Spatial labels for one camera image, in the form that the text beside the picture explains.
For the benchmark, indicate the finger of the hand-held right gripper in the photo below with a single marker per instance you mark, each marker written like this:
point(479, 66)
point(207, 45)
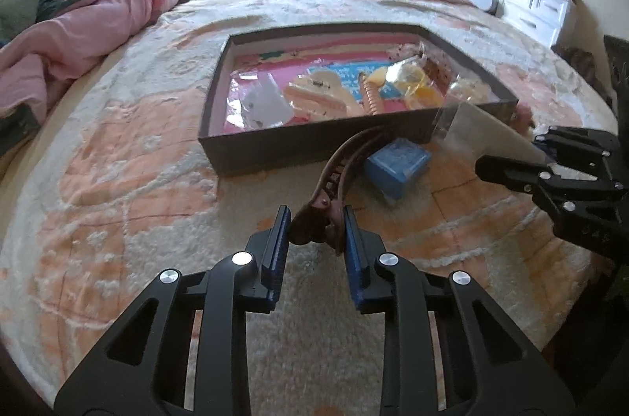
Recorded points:
point(516, 177)
point(543, 149)

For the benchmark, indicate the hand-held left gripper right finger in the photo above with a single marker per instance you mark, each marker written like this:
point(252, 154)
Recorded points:
point(354, 268)

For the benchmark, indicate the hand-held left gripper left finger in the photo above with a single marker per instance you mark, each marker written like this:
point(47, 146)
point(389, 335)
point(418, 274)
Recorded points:
point(275, 249)

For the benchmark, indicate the brown hair clip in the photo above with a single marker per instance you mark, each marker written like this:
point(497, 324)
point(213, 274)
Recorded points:
point(314, 219)

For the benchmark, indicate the large clear plastic bag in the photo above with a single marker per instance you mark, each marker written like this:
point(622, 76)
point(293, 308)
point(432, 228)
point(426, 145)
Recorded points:
point(486, 131)

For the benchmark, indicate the black shallow box tray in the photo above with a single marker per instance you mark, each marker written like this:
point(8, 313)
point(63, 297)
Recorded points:
point(255, 155)

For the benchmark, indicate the yellow accessory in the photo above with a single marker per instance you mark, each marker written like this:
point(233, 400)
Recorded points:
point(413, 94)

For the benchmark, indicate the brown fuzzy cloth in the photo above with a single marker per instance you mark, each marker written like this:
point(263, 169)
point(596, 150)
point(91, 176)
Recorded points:
point(580, 64)

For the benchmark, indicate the small blue box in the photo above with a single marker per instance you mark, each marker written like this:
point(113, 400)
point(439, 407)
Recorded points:
point(393, 170)

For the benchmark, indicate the white drawer cabinet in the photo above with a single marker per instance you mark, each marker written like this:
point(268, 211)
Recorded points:
point(535, 8)

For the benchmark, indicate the small clear plastic bag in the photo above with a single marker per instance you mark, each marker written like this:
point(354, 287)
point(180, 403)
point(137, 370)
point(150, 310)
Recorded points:
point(260, 106)

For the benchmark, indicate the beige claw hair clip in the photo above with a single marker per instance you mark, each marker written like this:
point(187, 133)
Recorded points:
point(319, 99)

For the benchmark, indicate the brown comb clip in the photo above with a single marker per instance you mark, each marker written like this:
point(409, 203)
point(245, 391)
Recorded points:
point(369, 99)

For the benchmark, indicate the blue printed card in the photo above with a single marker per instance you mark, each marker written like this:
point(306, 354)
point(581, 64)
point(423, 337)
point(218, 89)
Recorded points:
point(351, 74)

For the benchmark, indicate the pink quilt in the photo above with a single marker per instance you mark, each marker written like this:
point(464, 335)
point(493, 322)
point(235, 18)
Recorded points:
point(98, 18)

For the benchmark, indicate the green headboard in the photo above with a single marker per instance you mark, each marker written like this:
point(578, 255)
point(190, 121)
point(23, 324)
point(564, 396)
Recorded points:
point(19, 8)

